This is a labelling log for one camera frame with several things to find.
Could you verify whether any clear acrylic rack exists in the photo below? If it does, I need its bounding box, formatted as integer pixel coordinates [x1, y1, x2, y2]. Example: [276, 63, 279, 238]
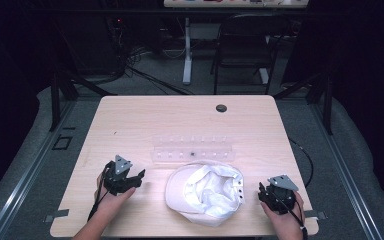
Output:
[150, 134, 236, 165]

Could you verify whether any black metal stand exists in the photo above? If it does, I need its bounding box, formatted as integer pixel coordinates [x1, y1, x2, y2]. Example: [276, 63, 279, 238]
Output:
[48, 71, 118, 132]
[273, 71, 334, 136]

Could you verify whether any white desk leg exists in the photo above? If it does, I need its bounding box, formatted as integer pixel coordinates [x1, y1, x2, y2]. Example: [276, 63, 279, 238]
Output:
[182, 17, 194, 86]

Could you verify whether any hand-held gripper black cable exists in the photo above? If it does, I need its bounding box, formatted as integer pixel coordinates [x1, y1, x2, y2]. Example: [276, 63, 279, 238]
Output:
[267, 186, 309, 240]
[87, 162, 112, 222]

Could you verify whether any person's right hand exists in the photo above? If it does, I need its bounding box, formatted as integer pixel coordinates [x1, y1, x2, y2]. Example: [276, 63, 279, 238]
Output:
[260, 191, 307, 240]

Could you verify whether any black chair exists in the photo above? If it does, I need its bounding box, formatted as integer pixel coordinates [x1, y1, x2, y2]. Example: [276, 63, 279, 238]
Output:
[209, 13, 296, 96]

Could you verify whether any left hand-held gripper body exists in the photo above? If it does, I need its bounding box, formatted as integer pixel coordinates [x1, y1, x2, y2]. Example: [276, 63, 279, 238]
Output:
[102, 154, 140, 197]

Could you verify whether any white desk foot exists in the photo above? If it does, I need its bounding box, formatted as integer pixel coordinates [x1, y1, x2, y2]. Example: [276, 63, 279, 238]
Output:
[258, 67, 270, 85]

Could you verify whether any grey metal table bracket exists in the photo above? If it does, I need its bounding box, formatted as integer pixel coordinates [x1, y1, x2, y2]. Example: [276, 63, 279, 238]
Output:
[303, 209, 328, 221]
[43, 208, 70, 224]

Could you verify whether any aluminium floor rail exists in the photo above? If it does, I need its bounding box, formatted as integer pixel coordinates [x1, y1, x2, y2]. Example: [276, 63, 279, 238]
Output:
[311, 103, 384, 240]
[0, 99, 78, 240]

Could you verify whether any black cable beside table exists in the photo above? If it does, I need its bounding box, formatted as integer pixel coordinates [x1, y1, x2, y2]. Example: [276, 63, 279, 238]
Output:
[288, 137, 315, 188]

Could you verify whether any light desk top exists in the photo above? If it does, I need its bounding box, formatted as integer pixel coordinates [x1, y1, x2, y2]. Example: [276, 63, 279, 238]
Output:
[163, 0, 310, 9]

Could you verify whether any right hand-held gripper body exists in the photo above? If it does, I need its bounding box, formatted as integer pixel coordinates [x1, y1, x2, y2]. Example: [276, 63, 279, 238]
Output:
[259, 174, 300, 215]

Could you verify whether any left hand-held gripper black cable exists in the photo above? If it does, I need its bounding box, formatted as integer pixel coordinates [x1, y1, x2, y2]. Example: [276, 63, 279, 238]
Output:
[87, 162, 112, 222]

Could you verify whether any bundle of black floor cables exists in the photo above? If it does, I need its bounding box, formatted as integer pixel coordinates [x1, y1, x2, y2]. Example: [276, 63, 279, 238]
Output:
[104, 16, 194, 96]

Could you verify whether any person's left hand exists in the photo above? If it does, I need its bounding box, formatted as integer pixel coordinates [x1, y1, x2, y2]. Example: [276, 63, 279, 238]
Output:
[94, 172, 137, 218]

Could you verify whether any white baseball cap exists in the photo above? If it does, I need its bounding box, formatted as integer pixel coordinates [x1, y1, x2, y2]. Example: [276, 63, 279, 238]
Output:
[164, 160, 246, 228]

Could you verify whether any right hand-held gripper black cable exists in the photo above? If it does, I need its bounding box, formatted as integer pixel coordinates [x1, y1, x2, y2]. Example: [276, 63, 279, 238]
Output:
[267, 186, 309, 240]

